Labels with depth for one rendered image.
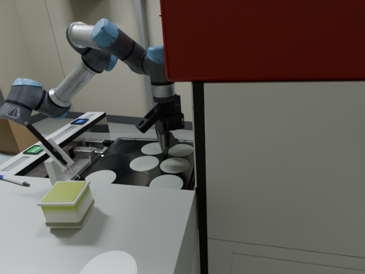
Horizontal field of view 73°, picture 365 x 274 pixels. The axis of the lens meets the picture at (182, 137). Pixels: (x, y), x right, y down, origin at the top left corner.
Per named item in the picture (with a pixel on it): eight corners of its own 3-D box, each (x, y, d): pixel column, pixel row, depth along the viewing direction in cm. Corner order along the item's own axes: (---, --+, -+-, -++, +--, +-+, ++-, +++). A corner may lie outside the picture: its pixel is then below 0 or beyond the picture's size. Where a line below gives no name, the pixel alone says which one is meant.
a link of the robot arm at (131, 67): (124, 39, 82) (141, 39, 74) (149, 58, 90) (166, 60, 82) (113, 60, 82) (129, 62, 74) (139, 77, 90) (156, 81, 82)
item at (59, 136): (111, 137, 124) (105, 111, 118) (27, 214, 76) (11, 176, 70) (94, 137, 126) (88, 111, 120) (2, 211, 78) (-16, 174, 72)
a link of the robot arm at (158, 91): (156, 87, 74) (146, 82, 80) (158, 101, 76) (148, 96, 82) (178, 82, 77) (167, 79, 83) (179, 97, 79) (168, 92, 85)
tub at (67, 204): (96, 204, 55) (90, 179, 53) (82, 230, 49) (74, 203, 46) (64, 205, 56) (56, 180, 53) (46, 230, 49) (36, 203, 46)
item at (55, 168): (81, 184, 63) (68, 137, 57) (72, 194, 60) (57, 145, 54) (61, 182, 64) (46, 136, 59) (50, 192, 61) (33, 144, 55)
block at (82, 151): (98, 153, 96) (96, 147, 95) (93, 157, 93) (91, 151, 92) (79, 152, 98) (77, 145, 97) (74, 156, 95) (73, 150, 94)
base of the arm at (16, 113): (-17, 116, 110) (-7, 96, 113) (12, 128, 124) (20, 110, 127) (9, 119, 106) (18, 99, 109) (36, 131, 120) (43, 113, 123)
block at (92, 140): (107, 144, 104) (106, 138, 102) (103, 148, 101) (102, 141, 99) (90, 143, 105) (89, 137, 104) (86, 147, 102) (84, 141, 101)
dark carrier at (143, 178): (201, 143, 96) (201, 142, 95) (183, 201, 65) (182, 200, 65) (120, 140, 103) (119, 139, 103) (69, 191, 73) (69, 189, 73)
